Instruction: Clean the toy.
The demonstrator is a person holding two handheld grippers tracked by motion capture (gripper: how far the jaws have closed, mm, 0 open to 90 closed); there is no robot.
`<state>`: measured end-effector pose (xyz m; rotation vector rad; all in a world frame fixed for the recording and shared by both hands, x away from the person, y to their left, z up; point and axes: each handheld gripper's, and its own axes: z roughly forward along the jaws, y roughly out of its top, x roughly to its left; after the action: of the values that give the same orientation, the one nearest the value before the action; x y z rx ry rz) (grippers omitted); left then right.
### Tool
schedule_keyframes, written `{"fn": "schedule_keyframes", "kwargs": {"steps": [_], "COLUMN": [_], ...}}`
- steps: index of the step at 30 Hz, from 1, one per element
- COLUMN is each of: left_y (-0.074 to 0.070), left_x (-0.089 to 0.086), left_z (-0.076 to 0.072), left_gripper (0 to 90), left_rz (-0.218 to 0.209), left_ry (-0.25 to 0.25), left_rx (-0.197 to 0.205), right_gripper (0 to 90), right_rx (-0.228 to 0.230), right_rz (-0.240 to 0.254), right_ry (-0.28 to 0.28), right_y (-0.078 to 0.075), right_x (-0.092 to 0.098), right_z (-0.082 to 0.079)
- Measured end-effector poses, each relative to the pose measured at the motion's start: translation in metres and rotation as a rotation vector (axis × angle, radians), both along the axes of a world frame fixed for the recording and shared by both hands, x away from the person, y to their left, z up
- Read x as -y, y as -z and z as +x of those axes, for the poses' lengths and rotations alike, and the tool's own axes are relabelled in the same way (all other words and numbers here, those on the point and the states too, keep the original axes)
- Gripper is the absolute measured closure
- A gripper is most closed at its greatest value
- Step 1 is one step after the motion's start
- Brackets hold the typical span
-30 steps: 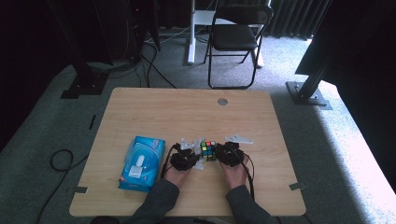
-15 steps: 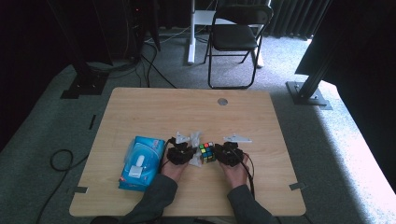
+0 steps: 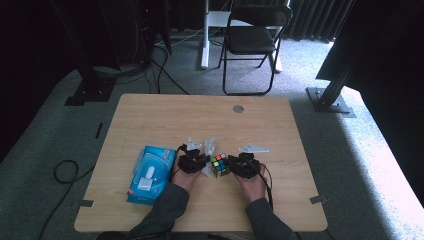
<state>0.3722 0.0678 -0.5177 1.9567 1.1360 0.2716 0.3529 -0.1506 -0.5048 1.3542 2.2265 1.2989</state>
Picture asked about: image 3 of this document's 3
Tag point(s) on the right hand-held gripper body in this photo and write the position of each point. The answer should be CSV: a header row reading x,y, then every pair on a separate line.
x,y
247,165

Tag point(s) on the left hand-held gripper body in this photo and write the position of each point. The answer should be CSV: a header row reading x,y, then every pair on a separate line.
x,y
190,163

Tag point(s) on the white wet wipe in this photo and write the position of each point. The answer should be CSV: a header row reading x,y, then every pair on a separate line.
x,y
210,145

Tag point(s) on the multicoloured puzzle cube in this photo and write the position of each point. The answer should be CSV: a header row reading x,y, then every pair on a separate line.
x,y
220,166

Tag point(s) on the blue wet wipe pack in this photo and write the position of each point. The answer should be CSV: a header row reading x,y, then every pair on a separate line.
x,y
150,176

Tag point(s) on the person's left hand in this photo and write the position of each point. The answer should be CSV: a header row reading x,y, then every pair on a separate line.
x,y
183,181

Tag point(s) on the person's right hand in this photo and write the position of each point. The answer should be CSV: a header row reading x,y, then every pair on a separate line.
x,y
253,188

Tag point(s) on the round grey grommet cap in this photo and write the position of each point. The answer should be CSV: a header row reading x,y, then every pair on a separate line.
x,y
238,109

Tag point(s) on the black tape strip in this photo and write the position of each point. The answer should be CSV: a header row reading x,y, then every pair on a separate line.
x,y
98,130

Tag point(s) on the black metal stand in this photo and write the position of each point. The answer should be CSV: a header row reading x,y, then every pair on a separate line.
x,y
328,100
91,88

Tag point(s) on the black folding chair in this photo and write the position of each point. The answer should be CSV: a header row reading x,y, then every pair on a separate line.
x,y
248,40

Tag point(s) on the dark equipment rack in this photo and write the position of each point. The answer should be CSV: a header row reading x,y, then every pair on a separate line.
x,y
150,26

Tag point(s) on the dark pleated curtain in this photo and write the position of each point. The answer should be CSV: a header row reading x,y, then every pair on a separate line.
x,y
310,20

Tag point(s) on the dark cloth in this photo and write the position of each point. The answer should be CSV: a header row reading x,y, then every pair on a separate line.
x,y
390,50

